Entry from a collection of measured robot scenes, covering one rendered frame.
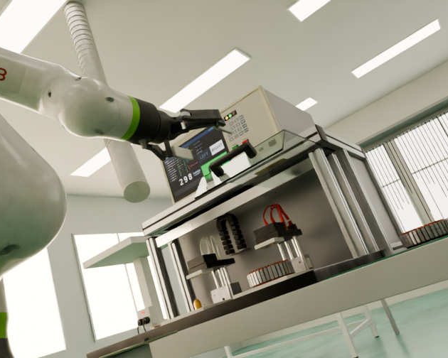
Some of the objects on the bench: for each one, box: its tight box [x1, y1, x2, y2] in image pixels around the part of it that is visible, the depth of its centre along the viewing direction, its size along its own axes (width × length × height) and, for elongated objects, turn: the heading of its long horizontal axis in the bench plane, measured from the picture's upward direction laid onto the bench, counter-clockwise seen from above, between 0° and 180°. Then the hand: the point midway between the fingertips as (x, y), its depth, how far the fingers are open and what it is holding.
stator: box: [247, 259, 295, 288], centre depth 95 cm, size 11×11×4 cm
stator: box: [399, 219, 448, 249], centre depth 92 cm, size 11×11×4 cm
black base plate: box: [86, 251, 384, 358], centre depth 101 cm, size 47×64×2 cm
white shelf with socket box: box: [82, 235, 169, 335], centre depth 198 cm, size 35×37×46 cm
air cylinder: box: [210, 282, 242, 303], centre depth 119 cm, size 5×8×6 cm
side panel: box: [340, 148, 409, 258], centre depth 122 cm, size 28×3×32 cm, turn 100°
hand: (207, 141), depth 100 cm, fingers open, 13 cm apart
